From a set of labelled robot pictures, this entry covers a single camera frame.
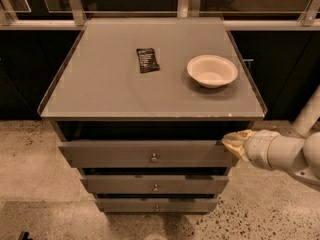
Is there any grey top drawer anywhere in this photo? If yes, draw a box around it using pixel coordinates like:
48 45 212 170
58 140 238 168

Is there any grey drawer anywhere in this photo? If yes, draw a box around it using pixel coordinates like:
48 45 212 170
81 175 228 194
58 140 238 168
96 198 218 213

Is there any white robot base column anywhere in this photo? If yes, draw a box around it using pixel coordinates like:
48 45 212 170
292 85 320 137

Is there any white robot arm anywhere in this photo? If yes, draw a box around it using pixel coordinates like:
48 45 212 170
222 130 320 191

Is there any grey drawer cabinet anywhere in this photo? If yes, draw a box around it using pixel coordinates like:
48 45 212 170
38 18 266 201

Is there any grey middle drawer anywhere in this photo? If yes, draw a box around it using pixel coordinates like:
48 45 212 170
81 175 228 194

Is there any grey bottom drawer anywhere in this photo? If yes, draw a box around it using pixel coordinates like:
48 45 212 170
96 198 218 213

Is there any white paper bowl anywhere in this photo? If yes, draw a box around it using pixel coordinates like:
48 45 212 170
187 55 238 88

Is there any black snack packet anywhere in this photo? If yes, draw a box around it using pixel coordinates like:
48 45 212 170
136 48 160 73

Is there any metal railing frame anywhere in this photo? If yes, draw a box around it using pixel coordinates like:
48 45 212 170
0 0 320 31

